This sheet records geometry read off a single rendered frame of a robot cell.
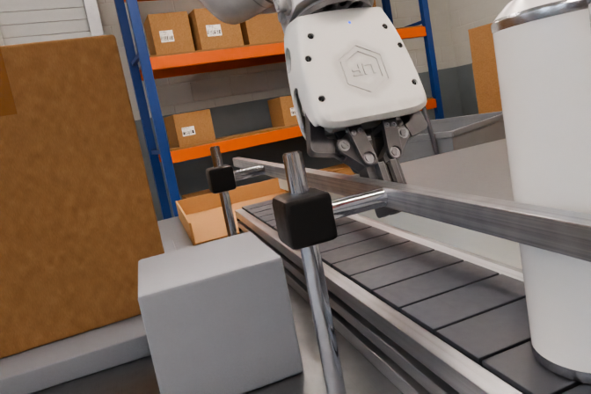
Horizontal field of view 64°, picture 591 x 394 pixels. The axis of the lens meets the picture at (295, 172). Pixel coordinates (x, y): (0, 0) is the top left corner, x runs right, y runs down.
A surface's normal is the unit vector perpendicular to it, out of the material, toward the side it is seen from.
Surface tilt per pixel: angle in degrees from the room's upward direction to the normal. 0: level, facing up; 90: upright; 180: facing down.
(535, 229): 90
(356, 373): 0
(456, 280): 0
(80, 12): 90
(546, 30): 90
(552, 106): 90
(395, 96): 70
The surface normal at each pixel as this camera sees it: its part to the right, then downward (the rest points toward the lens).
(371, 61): 0.23, -0.27
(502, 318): -0.18, -0.97
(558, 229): -0.93, 0.21
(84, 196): 0.38, 0.05
